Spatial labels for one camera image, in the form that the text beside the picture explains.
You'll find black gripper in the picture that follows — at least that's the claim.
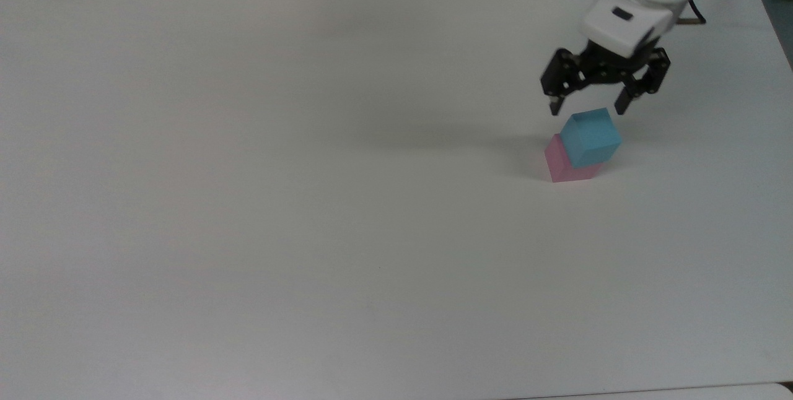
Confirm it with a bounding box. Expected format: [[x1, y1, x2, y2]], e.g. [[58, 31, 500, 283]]
[[540, 41, 672, 117]]

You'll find blue cube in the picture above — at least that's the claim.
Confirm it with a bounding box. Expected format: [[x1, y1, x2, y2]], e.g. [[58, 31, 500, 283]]
[[559, 107, 623, 169]]

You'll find pink cube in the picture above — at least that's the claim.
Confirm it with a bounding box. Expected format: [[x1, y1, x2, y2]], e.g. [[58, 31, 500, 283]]
[[545, 134, 602, 183]]

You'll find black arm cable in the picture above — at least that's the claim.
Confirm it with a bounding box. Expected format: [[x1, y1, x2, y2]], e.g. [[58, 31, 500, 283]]
[[675, 0, 707, 25]]

